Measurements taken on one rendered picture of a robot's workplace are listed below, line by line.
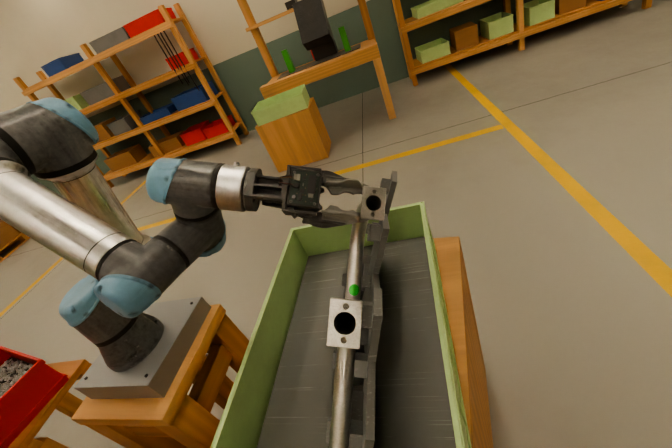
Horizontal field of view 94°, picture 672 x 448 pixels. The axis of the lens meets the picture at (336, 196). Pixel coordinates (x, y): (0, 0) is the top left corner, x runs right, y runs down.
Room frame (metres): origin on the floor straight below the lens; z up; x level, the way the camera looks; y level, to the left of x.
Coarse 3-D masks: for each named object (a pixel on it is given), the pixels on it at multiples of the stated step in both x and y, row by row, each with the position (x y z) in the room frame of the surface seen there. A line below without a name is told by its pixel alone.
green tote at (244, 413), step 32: (416, 224) 0.69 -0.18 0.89; (288, 256) 0.73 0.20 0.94; (288, 288) 0.66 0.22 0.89; (288, 320) 0.59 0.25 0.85; (448, 320) 0.44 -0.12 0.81; (256, 352) 0.46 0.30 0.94; (448, 352) 0.29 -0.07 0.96; (256, 384) 0.42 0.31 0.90; (448, 384) 0.24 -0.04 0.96; (224, 416) 0.34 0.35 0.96; (256, 416) 0.37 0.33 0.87
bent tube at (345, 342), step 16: (336, 304) 0.27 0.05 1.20; (352, 304) 0.26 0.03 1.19; (336, 320) 0.28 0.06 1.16; (352, 320) 0.30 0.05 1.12; (336, 336) 0.24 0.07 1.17; (352, 336) 0.24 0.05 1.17; (352, 352) 0.30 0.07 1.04; (336, 368) 0.30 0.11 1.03; (352, 368) 0.29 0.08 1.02; (336, 384) 0.28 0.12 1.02; (352, 384) 0.28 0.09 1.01; (336, 400) 0.27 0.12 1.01; (336, 416) 0.25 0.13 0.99; (336, 432) 0.24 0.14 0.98
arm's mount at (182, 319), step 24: (144, 312) 0.80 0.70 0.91; (168, 312) 0.76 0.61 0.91; (192, 312) 0.71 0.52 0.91; (168, 336) 0.65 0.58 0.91; (192, 336) 0.67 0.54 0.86; (96, 360) 0.68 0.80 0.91; (144, 360) 0.60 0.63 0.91; (168, 360) 0.59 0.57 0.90; (96, 384) 0.59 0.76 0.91; (120, 384) 0.56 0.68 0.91; (144, 384) 0.53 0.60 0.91; (168, 384) 0.55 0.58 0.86
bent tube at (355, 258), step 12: (372, 192) 0.44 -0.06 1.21; (384, 192) 0.44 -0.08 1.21; (360, 204) 0.47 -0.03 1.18; (372, 204) 0.48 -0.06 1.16; (384, 204) 0.43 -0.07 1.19; (360, 216) 0.42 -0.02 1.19; (360, 228) 0.50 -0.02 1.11; (360, 240) 0.49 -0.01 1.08; (360, 252) 0.48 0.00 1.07; (348, 264) 0.48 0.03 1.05; (360, 264) 0.47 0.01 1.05; (348, 276) 0.46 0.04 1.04; (360, 276) 0.45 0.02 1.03; (348, 288) 0.44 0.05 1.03; (360, 288) 0.44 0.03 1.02
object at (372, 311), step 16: (368, 304) 0.30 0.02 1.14; (368, 320) 0.28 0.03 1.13; (368, 352) 0.29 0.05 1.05; (368, 368) 0.27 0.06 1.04; (368, 384) 0.25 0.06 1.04; (352, 400) 0.30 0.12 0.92; (368, 400) 0.23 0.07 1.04; (352, 416) 0.28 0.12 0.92; (368, 416) 0.21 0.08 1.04; (368, 432) 0.19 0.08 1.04
